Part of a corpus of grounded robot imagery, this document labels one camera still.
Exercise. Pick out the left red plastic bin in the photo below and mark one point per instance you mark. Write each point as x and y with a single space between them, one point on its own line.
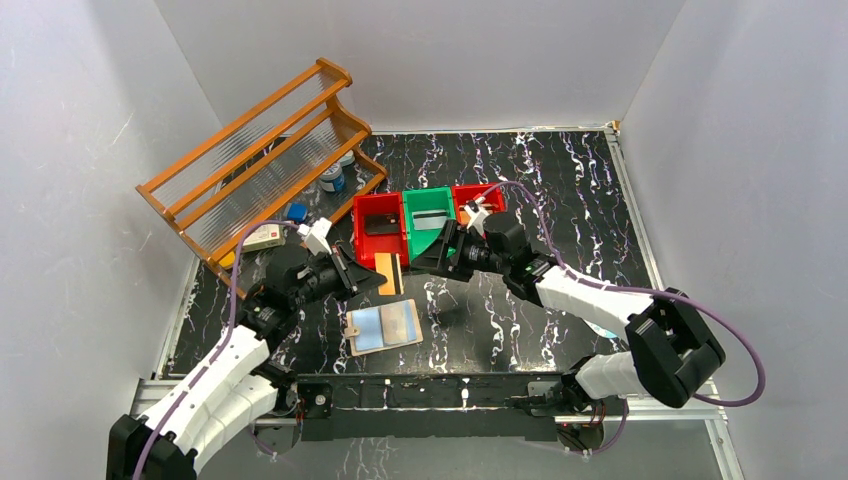
367 246

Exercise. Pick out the toothbrush blister pack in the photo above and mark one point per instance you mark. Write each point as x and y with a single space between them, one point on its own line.
600 331

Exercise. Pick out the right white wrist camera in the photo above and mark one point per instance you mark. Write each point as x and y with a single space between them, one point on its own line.
473 216

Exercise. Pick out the silver card in bin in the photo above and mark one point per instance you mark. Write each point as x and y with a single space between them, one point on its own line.
429 219

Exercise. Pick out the small blue cube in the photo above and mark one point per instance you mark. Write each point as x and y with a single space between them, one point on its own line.
296 212

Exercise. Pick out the green plastic bin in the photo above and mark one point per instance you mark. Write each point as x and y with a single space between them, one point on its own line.
424 199

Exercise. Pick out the small yellow object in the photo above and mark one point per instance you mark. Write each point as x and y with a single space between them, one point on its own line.
227 261

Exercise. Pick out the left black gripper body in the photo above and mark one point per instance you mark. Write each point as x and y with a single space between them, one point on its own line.
343 272

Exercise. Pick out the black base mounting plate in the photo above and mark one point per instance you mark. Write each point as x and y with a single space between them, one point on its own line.
430 404

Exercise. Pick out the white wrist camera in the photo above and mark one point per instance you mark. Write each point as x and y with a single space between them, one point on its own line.
473 216
314 236

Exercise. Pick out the red plastic bin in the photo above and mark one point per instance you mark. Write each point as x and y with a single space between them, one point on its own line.
367 246
462 194

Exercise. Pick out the right red plastic bin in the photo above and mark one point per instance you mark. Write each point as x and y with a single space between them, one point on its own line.
462 194

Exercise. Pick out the orange wooden shelf rack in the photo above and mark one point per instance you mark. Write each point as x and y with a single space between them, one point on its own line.
262 161

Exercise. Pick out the black card in bin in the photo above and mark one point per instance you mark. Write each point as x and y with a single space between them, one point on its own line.
382 224

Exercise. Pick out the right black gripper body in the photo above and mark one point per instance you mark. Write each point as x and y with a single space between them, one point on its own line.
479 257

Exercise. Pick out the blue white round jar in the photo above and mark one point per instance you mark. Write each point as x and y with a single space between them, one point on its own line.
332 180

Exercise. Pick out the small white red box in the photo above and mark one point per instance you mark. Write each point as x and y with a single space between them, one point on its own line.
264 237

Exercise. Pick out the beige leather card holder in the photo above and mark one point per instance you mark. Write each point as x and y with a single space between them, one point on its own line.
382 328

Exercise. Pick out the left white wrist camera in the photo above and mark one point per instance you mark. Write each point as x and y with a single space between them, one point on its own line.
314 236

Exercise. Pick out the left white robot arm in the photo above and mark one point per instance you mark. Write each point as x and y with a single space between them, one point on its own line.
235 383

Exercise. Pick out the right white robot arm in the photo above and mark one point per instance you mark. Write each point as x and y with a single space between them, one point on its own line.
671 351

